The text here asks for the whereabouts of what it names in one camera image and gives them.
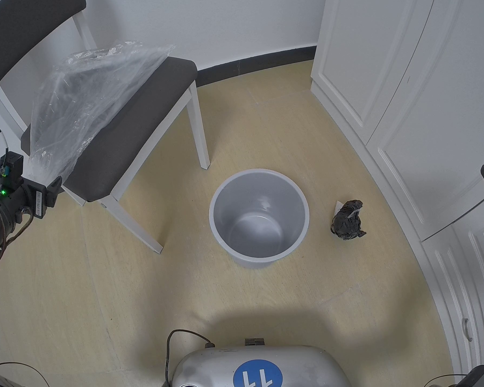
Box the crumpled black plastic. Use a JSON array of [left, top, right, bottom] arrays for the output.
[[330, 200, 367, 241]]

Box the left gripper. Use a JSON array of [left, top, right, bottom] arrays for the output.
[[0, 174, 63, 233]]

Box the grey trash bin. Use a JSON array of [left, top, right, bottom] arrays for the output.
[[208, 169, 310, 270]]

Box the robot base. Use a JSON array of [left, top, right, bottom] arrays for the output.
[[173, 337, 349, 387]]

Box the clear plastic bag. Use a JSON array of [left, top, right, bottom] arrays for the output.
[[27, 41, 176, 184]]

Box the white wardrobe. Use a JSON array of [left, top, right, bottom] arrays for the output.
[[310, 0, 484, 387]]

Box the white chair with grey cushions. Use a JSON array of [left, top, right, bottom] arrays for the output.
[[0, 0, 210, 255]]

